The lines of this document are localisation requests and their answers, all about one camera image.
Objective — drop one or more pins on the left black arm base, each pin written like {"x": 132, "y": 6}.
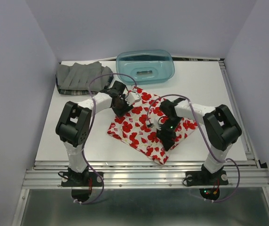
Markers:
{"x": 82, "y": 185}

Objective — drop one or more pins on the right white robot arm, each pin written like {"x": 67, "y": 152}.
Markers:
{"x": 222, "y": 129}

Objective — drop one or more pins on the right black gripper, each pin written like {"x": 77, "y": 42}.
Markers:
{"x": 165, "y": 137}

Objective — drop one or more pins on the teal laundry basket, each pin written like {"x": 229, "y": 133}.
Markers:
{"x": 145, "y": 67}

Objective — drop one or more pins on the red floral white skirt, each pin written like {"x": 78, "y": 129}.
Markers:
{"x": 131, "y": 128}

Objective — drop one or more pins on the navy plaid skirt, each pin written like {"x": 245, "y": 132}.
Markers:
{"x": 80, "y": 85}

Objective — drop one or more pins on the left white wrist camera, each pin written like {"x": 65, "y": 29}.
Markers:
{"x": 132, "y": 97}

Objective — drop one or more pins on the grey skirt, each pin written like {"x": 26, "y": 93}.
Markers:
{"x": 78, "y": 69}

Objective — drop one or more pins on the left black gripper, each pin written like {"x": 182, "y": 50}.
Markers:
{"x": 126, "y": 108}

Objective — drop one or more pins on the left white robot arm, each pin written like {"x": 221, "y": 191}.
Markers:
{"x": 74, "y": 125}

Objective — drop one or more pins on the aluminium frame rail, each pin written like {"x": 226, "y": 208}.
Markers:
{"x": 143, "y": 174}

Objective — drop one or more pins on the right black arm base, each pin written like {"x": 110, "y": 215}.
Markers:
{"x": 209, "y": 183}

